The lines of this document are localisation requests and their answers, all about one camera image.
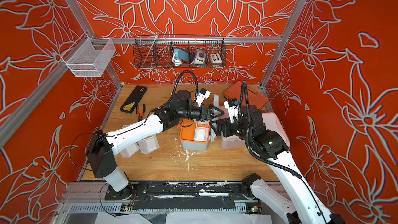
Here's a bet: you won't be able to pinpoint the black warning label case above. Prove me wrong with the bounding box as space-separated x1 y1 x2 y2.
120 86 148 114

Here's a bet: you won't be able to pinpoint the grey orange medicine chest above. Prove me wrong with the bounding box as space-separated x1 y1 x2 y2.
178 103 224 151

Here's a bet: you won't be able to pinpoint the orange handled pliers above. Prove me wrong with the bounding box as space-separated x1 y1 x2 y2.
135 104 146 122

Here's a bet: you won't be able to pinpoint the aluminium frame post left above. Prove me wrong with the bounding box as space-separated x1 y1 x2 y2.
65 0 122 88

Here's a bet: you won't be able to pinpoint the orange tray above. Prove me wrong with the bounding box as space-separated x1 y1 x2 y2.
179 119 210 143

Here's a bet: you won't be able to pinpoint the blue item in basket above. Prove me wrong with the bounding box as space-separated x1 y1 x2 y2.
172 48 189 61

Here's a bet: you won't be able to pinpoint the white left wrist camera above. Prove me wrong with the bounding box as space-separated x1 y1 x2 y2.
195 88 211 107

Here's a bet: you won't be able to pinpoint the white pink first aid kit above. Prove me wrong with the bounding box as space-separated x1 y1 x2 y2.
262 113 290 148

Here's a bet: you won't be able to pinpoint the white device with dials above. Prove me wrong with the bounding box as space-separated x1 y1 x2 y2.
193 49 206 65

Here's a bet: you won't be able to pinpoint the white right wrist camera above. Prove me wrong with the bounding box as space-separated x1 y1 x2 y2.
224 99 239 123

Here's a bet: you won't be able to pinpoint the red plastic tool case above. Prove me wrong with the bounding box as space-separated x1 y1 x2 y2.
223 80 269 110

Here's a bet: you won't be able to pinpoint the black wire wall basket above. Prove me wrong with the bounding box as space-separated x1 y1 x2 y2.
133 34 227 68

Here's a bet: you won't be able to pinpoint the aluminium frame post right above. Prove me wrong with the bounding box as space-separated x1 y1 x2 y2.
259 0 307 94

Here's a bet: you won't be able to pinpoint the aluminium horizontal back rail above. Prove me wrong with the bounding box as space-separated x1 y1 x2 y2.
110 36 282 45

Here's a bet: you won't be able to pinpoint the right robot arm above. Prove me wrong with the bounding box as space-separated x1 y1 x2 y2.
210 106 345 224

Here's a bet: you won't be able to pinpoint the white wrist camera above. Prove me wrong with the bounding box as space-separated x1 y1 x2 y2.
195 88 211 107
224 99 239 123

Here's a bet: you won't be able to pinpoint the white button box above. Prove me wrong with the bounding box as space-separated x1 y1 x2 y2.
209 53 222 66

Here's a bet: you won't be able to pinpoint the pink medicine chest box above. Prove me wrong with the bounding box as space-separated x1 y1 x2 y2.
218 135 245 150

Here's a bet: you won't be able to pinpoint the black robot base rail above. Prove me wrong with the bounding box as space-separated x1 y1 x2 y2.
105 180 255 201

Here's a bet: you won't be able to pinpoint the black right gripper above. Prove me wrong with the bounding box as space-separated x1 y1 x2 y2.
209 117 254 143

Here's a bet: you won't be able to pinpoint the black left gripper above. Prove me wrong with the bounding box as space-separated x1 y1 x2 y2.
178 105 224 122

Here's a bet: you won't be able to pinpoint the aluminium frame post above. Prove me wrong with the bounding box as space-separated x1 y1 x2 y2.
259 0 307 94
65 0 122 88

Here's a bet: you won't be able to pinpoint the white wire mesh basket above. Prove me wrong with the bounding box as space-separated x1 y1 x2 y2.
62 39 116 77

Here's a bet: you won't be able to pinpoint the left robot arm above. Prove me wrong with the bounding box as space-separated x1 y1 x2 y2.
86 90 224 193

